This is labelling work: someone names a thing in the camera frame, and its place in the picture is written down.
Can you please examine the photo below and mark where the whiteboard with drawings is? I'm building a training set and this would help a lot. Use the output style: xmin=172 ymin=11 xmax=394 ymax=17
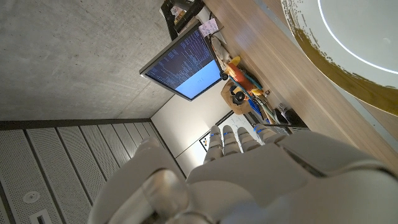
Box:
xmin=198 ymin=112 xmax=259 ymax=154

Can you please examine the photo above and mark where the black laptop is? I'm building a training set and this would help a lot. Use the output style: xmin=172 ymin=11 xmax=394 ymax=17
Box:
xmin=259 ymin=123 xmax=310 ymax=135

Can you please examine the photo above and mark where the colourful toy airplane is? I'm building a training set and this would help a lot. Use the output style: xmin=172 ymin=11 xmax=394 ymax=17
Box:
xmin=220 ymin=55 xmax=271 ymax=105

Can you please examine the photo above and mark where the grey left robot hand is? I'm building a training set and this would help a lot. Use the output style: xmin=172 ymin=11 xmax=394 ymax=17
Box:
xmin=88 ymin=123 xmax=398 ymax=224

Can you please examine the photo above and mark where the computer monitor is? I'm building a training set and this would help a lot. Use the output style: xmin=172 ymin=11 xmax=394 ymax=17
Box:
xmin=139 ymin=21 xmax=223 ymax=102

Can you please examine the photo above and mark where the pale sticky note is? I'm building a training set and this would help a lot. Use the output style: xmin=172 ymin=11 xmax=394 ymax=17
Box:
xmin=198 ymin=17 xmax=220 ymax=38

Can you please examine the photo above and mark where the brown cardboard cutout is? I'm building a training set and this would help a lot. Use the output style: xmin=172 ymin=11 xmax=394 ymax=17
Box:
xmin=220 ymin=80 xmax=254 ymax=116

